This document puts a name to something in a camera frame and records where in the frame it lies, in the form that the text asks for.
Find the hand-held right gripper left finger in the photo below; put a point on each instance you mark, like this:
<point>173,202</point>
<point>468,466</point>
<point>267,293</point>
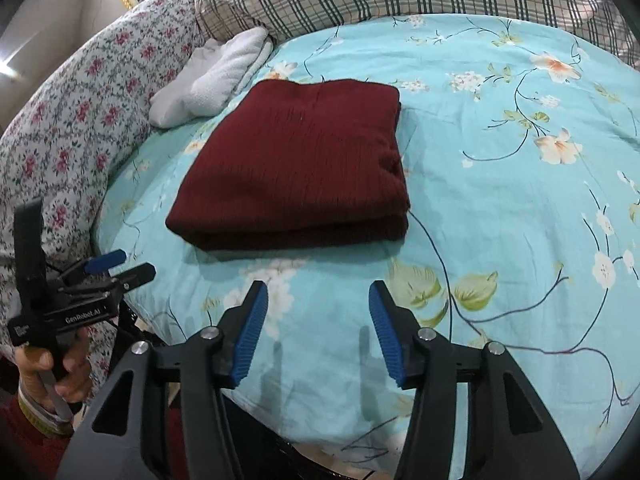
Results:
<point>250,330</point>

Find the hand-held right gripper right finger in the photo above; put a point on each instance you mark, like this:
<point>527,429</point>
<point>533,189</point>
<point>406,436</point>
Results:
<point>385,330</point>

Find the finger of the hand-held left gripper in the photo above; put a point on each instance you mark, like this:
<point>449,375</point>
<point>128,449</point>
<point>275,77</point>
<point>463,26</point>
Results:
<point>136,275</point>
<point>105,261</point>

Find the maroon knit sweater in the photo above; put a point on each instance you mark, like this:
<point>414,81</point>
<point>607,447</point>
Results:
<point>300,160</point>

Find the person's left forearm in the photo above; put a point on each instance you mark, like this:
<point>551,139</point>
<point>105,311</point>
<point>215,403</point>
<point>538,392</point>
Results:
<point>35,435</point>

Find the person's left hand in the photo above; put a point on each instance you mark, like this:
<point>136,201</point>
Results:
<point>70,375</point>

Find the floral quilt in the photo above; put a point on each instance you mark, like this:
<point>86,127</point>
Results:
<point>75,110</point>

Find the light blue floral bed sheet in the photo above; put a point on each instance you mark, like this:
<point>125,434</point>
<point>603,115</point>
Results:
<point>500,185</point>

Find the white textured towel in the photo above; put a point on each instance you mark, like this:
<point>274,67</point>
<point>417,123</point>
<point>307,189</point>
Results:
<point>210,80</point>

